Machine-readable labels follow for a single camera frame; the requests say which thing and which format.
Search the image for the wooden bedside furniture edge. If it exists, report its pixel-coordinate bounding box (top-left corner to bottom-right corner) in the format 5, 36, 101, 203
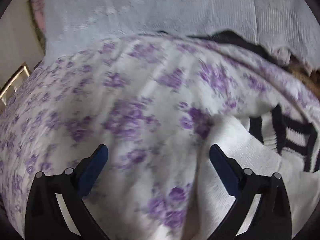
1, 62, 31, 112

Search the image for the white lace cover cloth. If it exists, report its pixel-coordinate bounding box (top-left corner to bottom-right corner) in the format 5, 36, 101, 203
44, 0, 319, 69

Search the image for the purple floral bed sheet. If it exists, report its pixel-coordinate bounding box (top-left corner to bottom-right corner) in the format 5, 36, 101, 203
1, 36, 319, 239

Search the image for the pink floral pillow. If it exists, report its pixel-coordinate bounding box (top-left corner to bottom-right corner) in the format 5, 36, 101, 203
28, 0, 46, 51

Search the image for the black garment under lace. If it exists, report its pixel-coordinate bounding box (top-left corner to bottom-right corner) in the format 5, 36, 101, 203
157, 29, 291, 66

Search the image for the white black-trimmed knit sweater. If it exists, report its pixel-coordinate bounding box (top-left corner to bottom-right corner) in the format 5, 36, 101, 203
183, 106, 319, 239

